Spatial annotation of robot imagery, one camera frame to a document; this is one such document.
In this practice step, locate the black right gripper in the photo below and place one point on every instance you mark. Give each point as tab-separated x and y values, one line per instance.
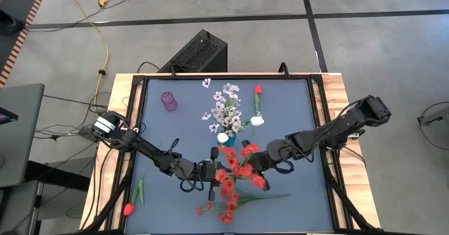
266	161

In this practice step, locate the white flower spray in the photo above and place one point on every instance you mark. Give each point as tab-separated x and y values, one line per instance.
228	117

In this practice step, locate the red tulip green stem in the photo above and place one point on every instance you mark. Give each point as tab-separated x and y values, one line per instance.
258	89
129	209

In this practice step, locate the blue-grey table mat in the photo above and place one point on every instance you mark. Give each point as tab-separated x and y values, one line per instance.
298	200

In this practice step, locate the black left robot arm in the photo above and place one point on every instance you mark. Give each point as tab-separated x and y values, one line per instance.
147	151

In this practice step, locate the black device pink screen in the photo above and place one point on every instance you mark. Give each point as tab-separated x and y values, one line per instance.
7	115

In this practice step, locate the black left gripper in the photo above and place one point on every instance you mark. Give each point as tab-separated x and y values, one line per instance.
207	172

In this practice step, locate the grey stand foot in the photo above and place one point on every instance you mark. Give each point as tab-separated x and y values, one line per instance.
436	117

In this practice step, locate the black round object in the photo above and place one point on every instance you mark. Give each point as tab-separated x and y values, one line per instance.
8	22

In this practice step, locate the blue glass vase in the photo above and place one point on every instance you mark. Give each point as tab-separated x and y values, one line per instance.
231	142

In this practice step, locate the black computer tower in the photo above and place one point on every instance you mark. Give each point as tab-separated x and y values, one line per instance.
200	52

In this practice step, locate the grey side table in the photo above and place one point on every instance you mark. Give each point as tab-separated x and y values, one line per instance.
21	140

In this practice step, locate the purple ribbed vase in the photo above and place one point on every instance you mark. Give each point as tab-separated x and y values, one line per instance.
169	101

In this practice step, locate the wooden table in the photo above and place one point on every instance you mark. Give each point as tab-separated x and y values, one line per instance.
121	87

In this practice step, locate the grey seat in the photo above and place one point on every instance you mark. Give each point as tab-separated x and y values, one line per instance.
17	207

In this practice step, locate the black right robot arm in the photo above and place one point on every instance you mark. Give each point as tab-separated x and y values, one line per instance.
333	129

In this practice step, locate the red flower spray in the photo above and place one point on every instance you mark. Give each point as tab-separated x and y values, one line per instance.
226	218
245	170

